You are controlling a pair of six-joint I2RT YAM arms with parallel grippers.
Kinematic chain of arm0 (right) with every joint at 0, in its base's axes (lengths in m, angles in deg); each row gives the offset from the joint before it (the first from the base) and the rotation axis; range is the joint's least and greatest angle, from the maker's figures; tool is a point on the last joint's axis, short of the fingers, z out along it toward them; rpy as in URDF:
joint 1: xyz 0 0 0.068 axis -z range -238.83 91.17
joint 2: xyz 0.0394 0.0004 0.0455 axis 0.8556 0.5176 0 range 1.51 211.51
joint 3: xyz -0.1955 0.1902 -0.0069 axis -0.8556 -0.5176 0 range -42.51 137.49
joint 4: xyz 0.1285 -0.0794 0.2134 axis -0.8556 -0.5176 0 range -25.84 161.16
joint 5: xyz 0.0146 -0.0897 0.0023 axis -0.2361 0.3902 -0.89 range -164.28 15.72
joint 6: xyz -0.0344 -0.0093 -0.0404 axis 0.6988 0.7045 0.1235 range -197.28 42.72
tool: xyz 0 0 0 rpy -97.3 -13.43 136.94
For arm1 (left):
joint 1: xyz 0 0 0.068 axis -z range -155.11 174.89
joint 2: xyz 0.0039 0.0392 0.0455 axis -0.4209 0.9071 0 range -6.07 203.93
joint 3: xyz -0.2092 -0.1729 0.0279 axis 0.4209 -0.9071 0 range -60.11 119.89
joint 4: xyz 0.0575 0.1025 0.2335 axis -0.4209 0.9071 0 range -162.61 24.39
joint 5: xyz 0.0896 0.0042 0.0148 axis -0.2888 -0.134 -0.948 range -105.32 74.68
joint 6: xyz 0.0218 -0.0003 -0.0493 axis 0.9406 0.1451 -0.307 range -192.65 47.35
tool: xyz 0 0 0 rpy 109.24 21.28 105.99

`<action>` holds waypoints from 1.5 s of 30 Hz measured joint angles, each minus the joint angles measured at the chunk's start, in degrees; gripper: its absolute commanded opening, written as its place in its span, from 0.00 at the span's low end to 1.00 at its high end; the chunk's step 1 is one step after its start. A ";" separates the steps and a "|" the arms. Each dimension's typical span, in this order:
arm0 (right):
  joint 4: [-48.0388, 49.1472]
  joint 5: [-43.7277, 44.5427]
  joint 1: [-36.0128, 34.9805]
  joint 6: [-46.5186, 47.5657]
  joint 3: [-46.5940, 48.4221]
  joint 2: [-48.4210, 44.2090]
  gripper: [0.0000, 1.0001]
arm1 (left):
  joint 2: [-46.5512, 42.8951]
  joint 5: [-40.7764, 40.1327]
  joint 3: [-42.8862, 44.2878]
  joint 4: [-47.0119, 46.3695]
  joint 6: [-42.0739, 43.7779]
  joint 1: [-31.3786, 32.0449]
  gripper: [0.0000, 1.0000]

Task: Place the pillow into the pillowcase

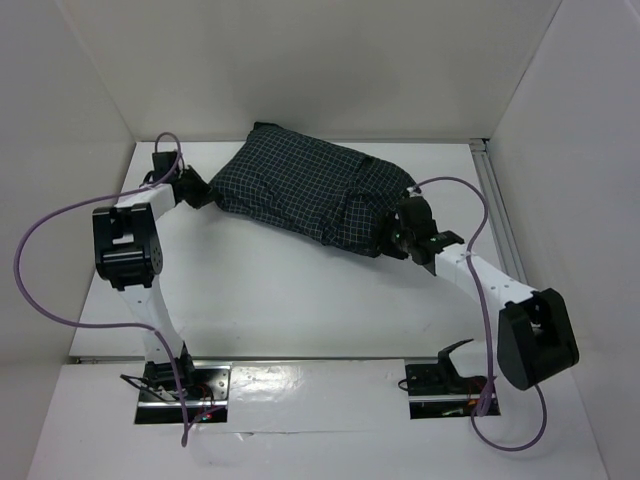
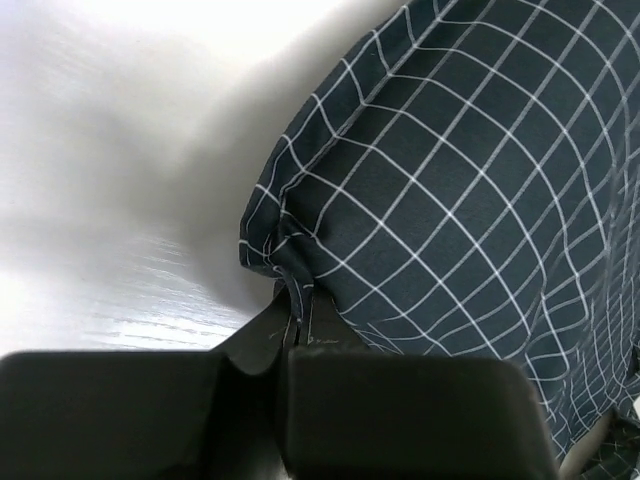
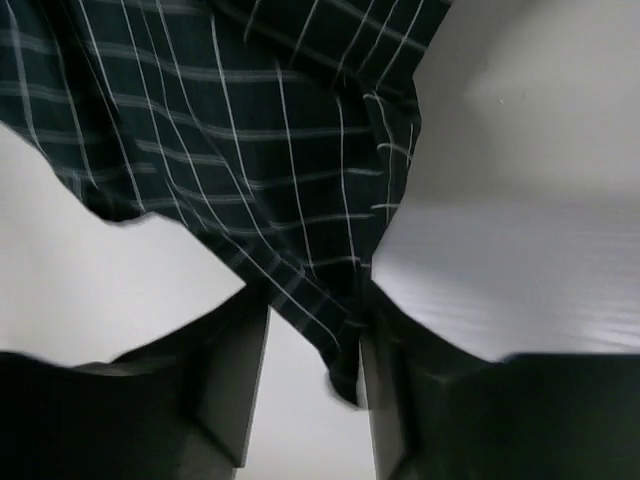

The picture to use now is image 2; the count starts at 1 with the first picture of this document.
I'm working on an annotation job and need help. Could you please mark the dark checked pillowcase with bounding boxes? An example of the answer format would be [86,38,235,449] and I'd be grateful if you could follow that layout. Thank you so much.
[239,1,639,479]

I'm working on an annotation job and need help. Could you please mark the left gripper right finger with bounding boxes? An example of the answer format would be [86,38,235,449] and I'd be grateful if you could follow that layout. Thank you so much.
[284,292,558,479]

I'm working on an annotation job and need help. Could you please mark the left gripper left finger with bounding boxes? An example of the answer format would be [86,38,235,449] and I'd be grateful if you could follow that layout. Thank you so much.
[1,291,290,479]

